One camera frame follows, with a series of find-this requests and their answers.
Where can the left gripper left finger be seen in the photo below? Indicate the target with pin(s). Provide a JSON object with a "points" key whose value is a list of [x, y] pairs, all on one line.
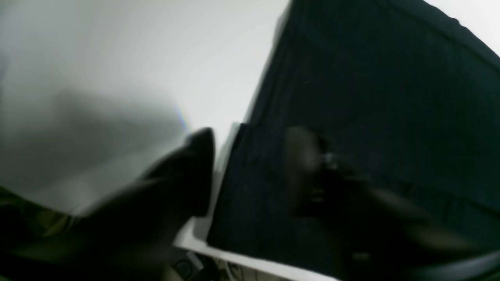
{"points": [[128, 237]]}

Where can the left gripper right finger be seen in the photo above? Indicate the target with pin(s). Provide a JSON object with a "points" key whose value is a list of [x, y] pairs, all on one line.
{"points": [[376, 235]]}

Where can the black T-shirt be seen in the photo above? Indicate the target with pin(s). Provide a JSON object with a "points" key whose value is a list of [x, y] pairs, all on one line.
{"points": [[399, 90]]}

